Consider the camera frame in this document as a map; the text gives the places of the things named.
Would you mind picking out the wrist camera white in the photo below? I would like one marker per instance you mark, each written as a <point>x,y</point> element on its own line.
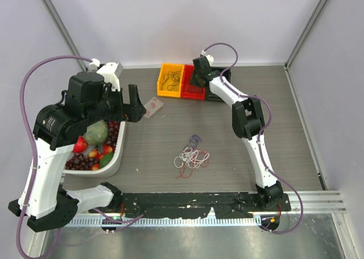
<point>111,73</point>
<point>209,58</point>

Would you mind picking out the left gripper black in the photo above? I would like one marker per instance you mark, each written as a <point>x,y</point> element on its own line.
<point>132,111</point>

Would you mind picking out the yellow plastic bin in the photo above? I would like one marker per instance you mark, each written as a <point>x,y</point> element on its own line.
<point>170,80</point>

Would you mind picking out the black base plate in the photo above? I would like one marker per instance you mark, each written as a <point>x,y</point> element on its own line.
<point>226,205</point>

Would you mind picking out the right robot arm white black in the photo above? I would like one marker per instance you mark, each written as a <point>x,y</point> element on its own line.
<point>247,123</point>

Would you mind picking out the small red grape bunch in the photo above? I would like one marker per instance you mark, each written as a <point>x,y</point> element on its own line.
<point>80,162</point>

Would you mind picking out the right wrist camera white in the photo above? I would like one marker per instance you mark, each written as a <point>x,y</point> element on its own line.
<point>209,58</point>

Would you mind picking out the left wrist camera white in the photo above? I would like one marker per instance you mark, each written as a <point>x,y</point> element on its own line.
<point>111,73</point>

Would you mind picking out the green melon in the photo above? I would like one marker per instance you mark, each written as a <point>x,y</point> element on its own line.
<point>96,133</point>

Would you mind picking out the white plastic basket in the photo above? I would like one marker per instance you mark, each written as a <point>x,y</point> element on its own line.
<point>109,169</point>

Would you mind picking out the playing card box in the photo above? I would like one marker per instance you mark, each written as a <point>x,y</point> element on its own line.
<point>152,107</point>

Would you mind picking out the red plastic bin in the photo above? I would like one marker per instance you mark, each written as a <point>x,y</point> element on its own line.
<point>189,91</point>

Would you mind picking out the aluminium frame rail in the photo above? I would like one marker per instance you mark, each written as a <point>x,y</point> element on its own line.
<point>316,202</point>

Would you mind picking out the dark red grape bunch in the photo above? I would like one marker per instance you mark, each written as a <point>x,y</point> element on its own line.
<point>113,132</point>

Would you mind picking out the black plastic bin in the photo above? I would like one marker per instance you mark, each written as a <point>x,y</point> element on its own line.
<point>226,74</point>

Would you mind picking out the small peach fruits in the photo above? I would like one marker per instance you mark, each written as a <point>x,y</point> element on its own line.
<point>98,159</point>

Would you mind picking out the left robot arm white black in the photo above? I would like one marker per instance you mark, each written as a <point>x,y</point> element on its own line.
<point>47,205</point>

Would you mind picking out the red apple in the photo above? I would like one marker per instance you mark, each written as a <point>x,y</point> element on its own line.
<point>80,146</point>

